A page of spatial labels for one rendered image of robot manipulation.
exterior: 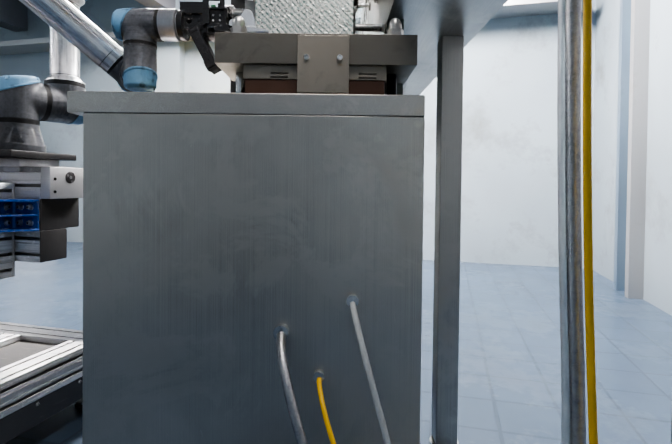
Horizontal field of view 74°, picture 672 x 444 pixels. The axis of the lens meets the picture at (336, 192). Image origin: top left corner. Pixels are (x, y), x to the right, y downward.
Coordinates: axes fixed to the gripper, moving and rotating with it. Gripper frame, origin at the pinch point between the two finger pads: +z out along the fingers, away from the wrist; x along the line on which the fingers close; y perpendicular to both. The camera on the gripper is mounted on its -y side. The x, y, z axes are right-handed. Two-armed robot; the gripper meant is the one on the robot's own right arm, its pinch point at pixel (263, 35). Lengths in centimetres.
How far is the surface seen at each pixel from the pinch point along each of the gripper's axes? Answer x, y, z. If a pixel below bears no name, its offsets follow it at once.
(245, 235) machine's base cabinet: -26, -45, 1
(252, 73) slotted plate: -19.0, -13.8, 1.0
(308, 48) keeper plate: -21.9, -9.7, 12.2
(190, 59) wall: 393, 102, -146
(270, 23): -0.2, 2.8, 1.6
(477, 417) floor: 32, -109, 64
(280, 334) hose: -28, -63, 8
